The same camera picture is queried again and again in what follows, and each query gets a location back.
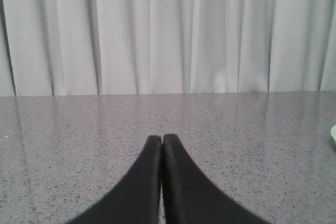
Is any white pleated curtain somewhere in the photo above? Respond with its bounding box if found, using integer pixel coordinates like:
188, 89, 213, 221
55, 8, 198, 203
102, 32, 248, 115
1, 0, 335, 97

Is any pale green round plate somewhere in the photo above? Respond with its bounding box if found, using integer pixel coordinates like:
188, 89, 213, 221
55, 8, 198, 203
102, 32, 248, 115
330, 125, 336, 145

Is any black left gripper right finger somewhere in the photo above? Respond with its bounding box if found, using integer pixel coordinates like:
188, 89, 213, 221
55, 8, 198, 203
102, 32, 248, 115
162, 134, 265, 223

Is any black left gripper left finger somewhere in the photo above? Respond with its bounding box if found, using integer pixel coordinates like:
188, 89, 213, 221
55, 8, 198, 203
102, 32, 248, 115
69, 135, 161, 223

